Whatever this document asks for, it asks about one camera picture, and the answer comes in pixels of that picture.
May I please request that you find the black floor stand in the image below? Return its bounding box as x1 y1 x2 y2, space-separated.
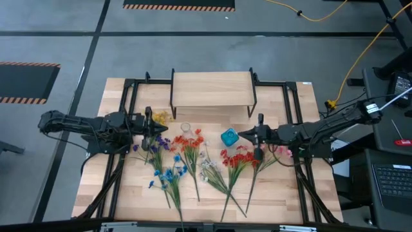
375 0 412 51

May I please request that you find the black camera cable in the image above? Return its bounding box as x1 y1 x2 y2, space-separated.
268 143 302 168

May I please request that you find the purple artificial flower bunch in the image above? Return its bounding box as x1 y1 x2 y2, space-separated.
131 134 172 166

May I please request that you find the blue artificial flower bunch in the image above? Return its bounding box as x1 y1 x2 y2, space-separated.
147 153 189 232

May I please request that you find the black keyboard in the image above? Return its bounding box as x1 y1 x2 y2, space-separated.
371 163 412 207

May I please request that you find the white artificial flower bunch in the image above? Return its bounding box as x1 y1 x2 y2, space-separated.
198 140 248 218

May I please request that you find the black handheld screen device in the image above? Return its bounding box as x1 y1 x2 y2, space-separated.
388 71 412 109

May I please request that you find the pink artificial flower bunch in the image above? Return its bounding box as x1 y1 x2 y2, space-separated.
236 144 294 214

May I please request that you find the black hazard-striped floor mat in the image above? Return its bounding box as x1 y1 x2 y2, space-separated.
0 61 61 105
122 0 236 12

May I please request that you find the silver aluminium frame post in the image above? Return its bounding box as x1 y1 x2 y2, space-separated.
99 220 139 232
279 224 318 232

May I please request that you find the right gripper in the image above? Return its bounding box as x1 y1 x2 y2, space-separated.
238 113 281 161

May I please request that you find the wooden shelf with black legs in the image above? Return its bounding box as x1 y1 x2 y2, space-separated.
169 67 258 119

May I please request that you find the blue glass vase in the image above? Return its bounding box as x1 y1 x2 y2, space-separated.
220 128 240 148

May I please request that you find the thin white rod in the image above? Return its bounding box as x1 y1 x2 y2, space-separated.
379 86 412 111

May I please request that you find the dark grey desk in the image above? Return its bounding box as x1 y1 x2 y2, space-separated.
362 48 412 155

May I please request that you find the yellow extension cable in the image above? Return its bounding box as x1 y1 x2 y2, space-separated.
324 1 412 110
265 0 348 23

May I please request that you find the green stems bouquet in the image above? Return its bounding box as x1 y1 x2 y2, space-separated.
220 148 260 223

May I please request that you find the orange artificial flower bunch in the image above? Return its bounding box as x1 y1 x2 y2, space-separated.
169 128 206 203

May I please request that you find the black floor stand foot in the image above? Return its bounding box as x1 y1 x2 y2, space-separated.
0 140 26 155

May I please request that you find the clear glass vase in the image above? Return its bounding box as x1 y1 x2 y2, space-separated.
180 121 196 140

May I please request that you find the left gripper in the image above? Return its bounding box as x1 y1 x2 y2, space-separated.
130 106 169 152

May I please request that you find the red-handled screwdriver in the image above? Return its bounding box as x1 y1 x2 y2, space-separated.
391 119 412 148

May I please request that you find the black metal rig frame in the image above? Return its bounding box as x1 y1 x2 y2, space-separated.
72 69 344 232

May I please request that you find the yellow artificial flower bunch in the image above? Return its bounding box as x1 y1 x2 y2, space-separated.
151 110 174 127

